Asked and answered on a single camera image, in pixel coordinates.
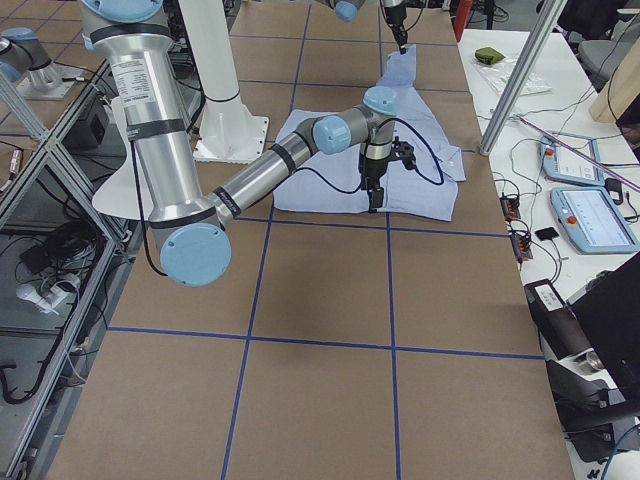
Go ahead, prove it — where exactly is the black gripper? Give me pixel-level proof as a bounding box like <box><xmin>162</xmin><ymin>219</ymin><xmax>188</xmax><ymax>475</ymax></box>
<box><xmin>389</xmin><ymin>23</ymin><xmax>408</xmax><ymax>54</ymax></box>
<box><xmin>358</xmin><ymin>137</ymin><xmax>416</xmax><ymax>213</ymax></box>

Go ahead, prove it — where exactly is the light blue striped shirt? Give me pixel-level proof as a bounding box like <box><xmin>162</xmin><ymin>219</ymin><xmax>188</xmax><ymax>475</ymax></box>
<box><xmin>273</xmin><ymin>45</ymin><xmax>466</xmax><ymax>221</ymax></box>

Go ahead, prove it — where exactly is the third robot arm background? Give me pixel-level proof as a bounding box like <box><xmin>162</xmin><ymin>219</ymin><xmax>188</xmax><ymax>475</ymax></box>
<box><xmin>1</xmin><ymin>27</ymin><xmax>84</xmax><ymax>100</ymax></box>

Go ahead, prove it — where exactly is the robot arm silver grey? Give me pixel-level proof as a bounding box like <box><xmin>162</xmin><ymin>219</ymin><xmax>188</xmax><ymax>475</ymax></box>
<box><xmin>80</xmin><ymin>1</ymin><xmax>399</xmax><ymax>287</ymax></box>
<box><xmin>320</xmin><ymin>0</ymin><xmax>408</xmax><ymax>55</ymax></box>

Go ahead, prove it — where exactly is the red fire extinguisher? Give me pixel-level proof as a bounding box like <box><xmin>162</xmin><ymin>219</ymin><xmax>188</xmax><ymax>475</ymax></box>
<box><xmin>453</xmin><ymin>0</ymin><xmax>474</xmax><ymax>42</ymax></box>

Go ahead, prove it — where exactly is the green cloth bundle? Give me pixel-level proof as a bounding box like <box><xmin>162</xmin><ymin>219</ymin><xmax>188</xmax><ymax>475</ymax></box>
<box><xmin>474</xmin><ymin>47</ymin><xmax>505</xmax><ymax>66</ymax></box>

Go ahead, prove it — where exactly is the clear plastic bag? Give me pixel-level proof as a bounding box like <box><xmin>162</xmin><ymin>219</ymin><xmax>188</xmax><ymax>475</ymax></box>
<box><xmin>475</xmin><ymin>59</ymin><xmax>554</xmax><ymax>95</ymax></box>

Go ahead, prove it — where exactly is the orange circuit board far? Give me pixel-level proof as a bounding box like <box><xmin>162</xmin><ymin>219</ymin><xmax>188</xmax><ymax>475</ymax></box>
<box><xmin>500</xmin><ymin>195</ymin><xmax>521</xmax><ymax>221</ymax></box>

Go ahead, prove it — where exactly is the orange circuit board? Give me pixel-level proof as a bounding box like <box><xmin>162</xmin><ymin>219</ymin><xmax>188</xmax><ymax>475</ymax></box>
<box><xmin>509</xmin><ymin>230</ymin><xmax>533</xmax><ymax>264</ymax></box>
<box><xmin>500</xmin><ymin>195</ymin><xmax>521</xmax><ymax>221</ymax></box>

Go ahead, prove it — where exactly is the orange circuit board near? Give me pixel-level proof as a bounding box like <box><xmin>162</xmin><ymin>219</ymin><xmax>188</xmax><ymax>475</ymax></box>
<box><xmin>509</xmin><ymin>230</ymin><xmax>533</xmax><ymax>264</ymax></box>

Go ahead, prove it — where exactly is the far teach pendant tablet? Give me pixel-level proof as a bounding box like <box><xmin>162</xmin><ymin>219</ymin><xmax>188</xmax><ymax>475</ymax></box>
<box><xmin>540</xmin><ymin>131</ymin><xmax>605</xmax><ymax>187</ymax></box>

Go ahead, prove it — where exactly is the teach pendant tablet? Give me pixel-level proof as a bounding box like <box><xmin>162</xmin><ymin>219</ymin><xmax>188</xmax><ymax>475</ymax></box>
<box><xmin>549</xmin><ymin>187</ymin><xmax>639</xmax><ymax>254</ymax></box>
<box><xmin>540</xmin><ymin>131</ymin><xmax>605</xmax><ymax>187</ymax></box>

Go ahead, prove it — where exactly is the grey office chair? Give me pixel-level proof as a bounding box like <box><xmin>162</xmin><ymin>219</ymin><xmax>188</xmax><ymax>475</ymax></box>
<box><xmin>557</xmin><ymin>1</ymin><xmax>639</xmax><ymax>91</ymax></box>

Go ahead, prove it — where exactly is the near teach pendant tablet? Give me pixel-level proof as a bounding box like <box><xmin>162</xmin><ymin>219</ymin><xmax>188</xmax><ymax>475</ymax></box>
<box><xmin>549</xmin><ymin>187</ymin><xmax>639</xmax><ymax>254</ymax></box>

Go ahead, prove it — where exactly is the black monitor screen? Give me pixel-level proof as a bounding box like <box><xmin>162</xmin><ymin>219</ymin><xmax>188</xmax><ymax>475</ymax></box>
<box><xmin>572</xmin><ymin>255</ymin><xmax>639</xmax><ymax>399</ymax></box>

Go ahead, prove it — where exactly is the black label printer device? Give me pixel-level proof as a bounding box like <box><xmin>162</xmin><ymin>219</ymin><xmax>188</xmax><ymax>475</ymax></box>
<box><xmin>524</xmin><ymin>280</ymin><xmax>636</xmax><ymax>441</ymax></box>

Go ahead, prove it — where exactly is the white power strip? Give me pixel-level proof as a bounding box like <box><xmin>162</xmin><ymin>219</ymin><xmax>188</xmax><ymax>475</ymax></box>
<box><xmin>16</xmin><ymin>279</ymin><xmax>80</xmax><ymax>315</ymax></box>

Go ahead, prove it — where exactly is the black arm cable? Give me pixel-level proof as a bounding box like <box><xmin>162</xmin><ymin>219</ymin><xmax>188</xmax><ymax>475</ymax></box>
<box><xmin>294</xmin><ymin>119</ymin><xmax>445</xmax><ymax>194</ymax></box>

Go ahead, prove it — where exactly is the aluminium frame post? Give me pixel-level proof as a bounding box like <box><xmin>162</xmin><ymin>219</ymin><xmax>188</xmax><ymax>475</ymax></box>
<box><xmin>479</xmin><ymin>0</ymin><xmax>567</xmax><ymax>156</ymax></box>

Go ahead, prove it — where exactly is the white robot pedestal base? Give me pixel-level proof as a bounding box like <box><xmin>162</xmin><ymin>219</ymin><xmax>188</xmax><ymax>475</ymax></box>
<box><xmin>179</xmin><ymin>0</ymin><xmax>269</xmax><ymax>164</ymax></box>

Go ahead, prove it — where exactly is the black box under frame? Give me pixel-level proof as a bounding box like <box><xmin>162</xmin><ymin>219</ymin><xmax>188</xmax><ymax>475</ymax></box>
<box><xmin>63</xmin><ymin>102</ymin><xmax>109</xmax><ymax>150</ymax></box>

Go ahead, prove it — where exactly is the aluminium frame rail structure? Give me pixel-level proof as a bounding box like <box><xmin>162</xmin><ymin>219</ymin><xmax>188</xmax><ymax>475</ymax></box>
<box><xmin>1</xmin><ymin>61</ymin><xmax>132</xmax><ymax>479</ymax></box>

